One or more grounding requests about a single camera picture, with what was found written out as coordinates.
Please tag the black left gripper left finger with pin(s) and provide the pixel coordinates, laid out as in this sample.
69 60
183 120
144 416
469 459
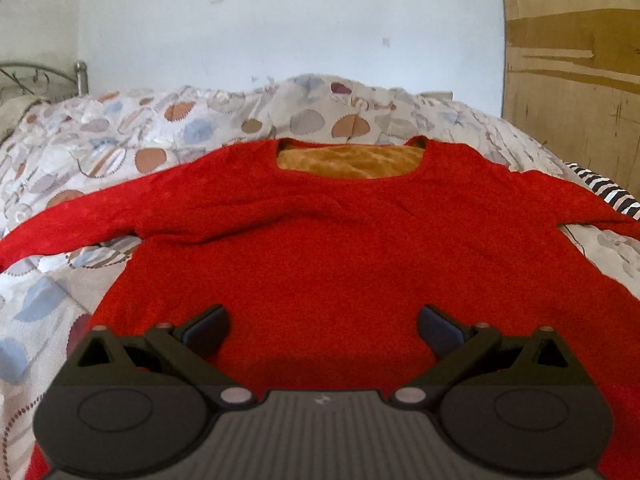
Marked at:
186 348

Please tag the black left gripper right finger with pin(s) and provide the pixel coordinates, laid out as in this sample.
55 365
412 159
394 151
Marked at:
459 350

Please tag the red long-sleeved sweater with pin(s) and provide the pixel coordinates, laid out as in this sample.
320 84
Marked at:
323 278

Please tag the striped bed sheet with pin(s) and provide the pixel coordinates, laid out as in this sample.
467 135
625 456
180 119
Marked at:
613 194

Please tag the patterned white duvet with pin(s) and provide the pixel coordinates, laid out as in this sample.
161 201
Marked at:
59 152

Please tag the metal bed headboard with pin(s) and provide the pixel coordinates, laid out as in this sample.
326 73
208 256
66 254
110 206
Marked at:
22 78

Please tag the wooden wardrobe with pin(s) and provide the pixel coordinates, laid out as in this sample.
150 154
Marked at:
572 81

